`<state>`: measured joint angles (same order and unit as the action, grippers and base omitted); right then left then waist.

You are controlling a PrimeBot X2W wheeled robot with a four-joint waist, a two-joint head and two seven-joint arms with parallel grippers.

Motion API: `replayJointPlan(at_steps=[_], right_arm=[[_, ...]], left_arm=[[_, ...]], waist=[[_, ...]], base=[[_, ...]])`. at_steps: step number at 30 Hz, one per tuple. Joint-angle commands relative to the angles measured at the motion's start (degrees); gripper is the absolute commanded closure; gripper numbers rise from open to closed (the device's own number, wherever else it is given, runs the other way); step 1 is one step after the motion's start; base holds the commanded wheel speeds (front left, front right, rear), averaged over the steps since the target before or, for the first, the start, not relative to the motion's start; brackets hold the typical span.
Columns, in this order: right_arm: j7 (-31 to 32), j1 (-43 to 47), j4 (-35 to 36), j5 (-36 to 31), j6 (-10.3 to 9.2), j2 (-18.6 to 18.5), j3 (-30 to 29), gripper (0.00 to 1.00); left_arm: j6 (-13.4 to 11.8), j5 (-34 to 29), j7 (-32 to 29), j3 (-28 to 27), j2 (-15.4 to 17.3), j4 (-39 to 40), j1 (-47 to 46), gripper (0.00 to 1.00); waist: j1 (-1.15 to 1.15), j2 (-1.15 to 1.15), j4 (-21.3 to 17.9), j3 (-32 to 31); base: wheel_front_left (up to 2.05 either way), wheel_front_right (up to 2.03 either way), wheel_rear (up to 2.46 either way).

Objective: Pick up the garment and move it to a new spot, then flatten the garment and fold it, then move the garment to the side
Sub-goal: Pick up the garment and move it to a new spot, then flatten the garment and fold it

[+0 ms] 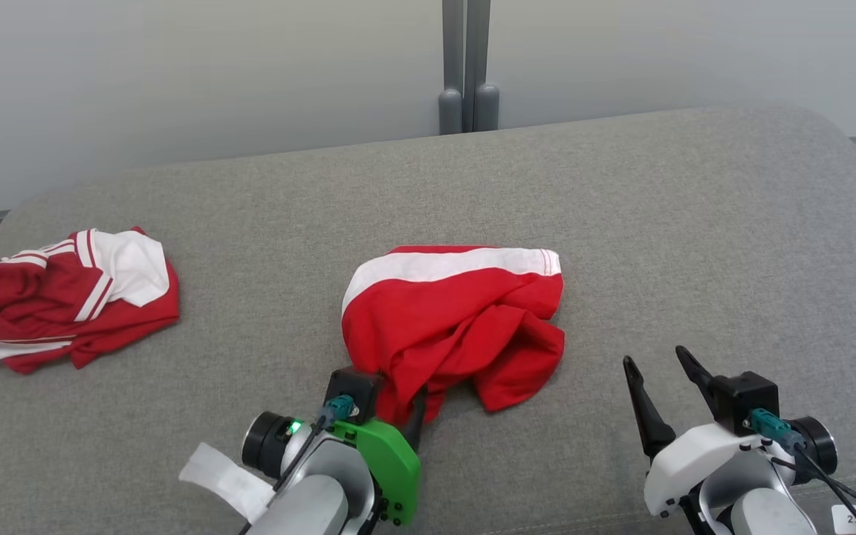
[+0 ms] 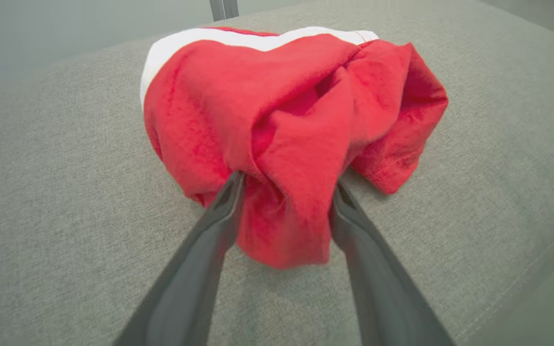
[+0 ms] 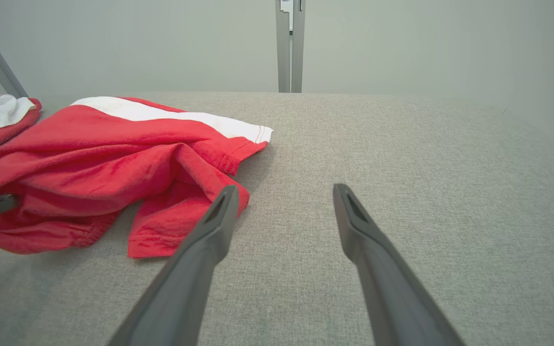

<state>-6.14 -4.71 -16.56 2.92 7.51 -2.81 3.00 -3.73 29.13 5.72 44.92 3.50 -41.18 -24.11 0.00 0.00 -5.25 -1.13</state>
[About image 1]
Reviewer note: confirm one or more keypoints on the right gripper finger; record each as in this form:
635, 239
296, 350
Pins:
651, 423
699, 375

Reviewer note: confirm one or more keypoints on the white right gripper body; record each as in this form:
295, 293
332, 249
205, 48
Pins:
688, 461

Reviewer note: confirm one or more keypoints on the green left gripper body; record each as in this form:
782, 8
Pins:
391, 468

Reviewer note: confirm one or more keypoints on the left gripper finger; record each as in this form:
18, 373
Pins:
417, 423

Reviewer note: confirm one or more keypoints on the red shorts with white band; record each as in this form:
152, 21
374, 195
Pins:
458, 319

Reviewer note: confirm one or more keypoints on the red and white jersey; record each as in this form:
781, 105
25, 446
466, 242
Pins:
49, 297

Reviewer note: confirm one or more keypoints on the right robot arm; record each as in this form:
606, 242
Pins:
770, 516

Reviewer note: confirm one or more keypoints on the white tag on left arm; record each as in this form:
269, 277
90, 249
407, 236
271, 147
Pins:
220, 475

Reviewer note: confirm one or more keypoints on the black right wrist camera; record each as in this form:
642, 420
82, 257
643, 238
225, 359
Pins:
747, 394

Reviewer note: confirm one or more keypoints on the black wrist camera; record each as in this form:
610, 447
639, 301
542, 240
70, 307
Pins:
354, 386
747, 394

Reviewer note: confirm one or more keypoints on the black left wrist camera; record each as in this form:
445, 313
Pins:
354, 386

